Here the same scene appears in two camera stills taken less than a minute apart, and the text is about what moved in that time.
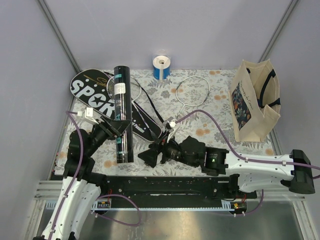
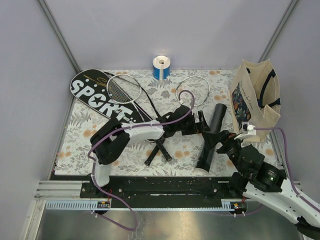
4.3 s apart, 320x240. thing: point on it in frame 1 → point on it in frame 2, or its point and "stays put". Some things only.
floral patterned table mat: x=164 y=119 stays put
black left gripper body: x=99 y=135 → x=190 y=127
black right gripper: x=150 y=156 → x=225 y=137
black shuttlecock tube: x=123 y=111 → x=205 y=158
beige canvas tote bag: x=255 y=99 stays put
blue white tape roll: x=161 y=65 stays put
